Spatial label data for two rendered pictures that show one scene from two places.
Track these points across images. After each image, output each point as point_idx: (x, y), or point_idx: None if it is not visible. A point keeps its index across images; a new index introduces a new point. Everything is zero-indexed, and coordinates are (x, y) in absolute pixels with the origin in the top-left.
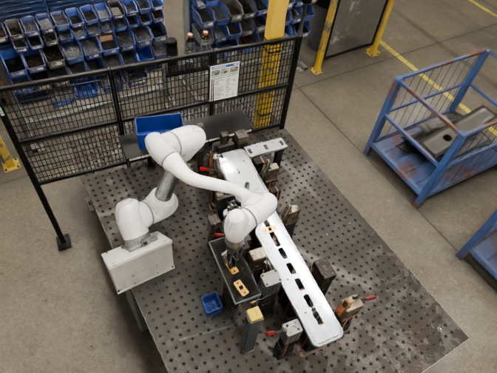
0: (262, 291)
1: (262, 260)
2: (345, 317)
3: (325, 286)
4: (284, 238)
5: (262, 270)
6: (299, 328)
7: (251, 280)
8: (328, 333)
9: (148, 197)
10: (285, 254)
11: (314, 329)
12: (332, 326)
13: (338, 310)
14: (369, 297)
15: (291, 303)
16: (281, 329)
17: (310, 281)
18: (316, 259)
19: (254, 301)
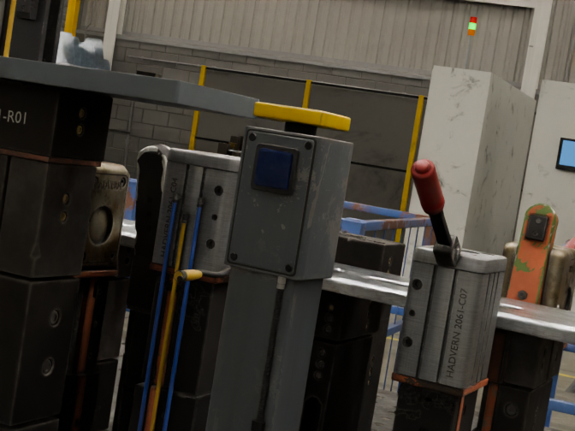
0: (206, 236)
1: (114, 197)
2: (558, 305)
3: (377, 345)
4: (128, 221)
5: (103, 312)
6: (486, 253)
7: None
8: (572, 318)
9: None
10: (107, 429)
11: (519, 314)
12: (556, 310)
13: (519, 288)
14: (568, 246)
15: (350, 282)
16: (413, 298)
17: (340, 264)
18: None
19: (192, 269)
